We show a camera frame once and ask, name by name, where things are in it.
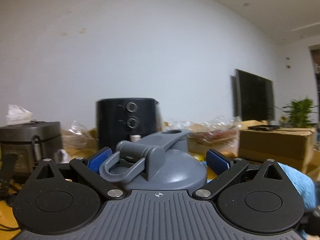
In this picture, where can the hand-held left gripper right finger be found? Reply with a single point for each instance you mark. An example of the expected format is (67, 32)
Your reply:
(217, 158)

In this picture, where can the large cardboard box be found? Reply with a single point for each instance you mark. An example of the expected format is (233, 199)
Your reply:
(275, 145)

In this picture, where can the blue microfiber cloth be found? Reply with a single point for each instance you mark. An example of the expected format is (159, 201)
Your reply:
(298, 185)

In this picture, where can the grey rice cooker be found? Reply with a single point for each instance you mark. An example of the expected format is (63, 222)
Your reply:
(22, 142)

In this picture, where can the black flat television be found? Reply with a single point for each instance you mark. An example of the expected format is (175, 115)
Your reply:
(255, 95)

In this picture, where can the green potted plant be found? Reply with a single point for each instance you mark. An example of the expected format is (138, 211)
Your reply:
(300, 112)

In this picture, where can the orange fruit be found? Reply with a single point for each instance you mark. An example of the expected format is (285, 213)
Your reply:
(228, 154)

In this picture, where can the white tissue pack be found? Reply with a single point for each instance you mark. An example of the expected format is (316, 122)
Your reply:
(18, 115)

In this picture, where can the black air fryer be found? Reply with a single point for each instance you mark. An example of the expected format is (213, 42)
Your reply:
(117, 125)

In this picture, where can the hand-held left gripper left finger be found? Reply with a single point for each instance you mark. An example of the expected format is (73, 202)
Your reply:
(100, 158)

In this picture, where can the clear bag of flatbread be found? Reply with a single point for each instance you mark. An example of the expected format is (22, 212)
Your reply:
(80, 137)

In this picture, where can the black plastic frame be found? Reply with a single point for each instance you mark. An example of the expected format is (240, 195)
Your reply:
(263, 127)

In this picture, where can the clear plastic bag of food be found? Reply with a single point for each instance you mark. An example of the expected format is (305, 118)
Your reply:
(210, 135)

